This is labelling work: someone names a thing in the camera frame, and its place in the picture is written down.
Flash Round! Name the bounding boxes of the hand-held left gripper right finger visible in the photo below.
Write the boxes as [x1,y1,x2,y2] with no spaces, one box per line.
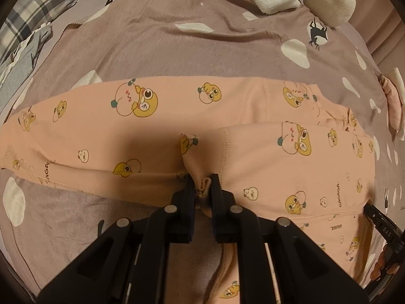
[209,174,369,304]

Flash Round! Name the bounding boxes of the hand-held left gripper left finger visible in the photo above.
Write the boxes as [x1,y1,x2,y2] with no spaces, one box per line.
[36,174,197,304]

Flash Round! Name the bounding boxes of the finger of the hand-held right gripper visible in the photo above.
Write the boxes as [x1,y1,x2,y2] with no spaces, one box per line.
[363,204,402,251]

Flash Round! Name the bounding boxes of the pink cartoon print pants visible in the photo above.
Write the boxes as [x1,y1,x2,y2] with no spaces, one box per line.
[0,76,378,304]

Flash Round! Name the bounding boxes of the grey-blue clothes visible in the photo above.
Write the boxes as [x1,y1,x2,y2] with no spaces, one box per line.
[0,24,53,108]

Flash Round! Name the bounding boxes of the pink and white folded cloth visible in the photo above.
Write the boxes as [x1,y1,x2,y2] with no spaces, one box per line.
[379,68,405,141]

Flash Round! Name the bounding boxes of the mauve deer print blanket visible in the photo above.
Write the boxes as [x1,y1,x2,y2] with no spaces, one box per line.
[0,0,405,304]

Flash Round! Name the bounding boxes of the pink curtain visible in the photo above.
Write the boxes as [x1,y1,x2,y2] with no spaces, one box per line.
[346,0,405,70]

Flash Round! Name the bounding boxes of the lavender bed sheet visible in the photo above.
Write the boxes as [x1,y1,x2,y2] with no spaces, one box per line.
[47,0,111,35]

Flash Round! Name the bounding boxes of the grey plaid pillow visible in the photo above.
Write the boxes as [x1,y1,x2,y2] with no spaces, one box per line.
[0,0,87,67]

